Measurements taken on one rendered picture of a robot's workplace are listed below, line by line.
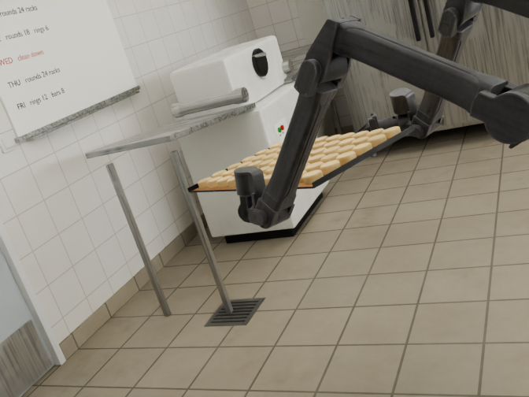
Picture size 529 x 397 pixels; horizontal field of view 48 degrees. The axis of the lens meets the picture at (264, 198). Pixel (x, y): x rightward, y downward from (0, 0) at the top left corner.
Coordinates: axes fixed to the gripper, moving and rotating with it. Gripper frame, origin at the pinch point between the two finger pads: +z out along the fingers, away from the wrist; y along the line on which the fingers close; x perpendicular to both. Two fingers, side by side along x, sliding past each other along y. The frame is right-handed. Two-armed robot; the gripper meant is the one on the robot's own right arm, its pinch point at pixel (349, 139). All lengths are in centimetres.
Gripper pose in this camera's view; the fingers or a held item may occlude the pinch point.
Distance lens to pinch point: 182.1
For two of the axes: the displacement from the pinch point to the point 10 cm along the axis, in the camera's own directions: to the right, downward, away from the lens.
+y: -3.1, -9.2, -2.6
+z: -9.5, 2.7, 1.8
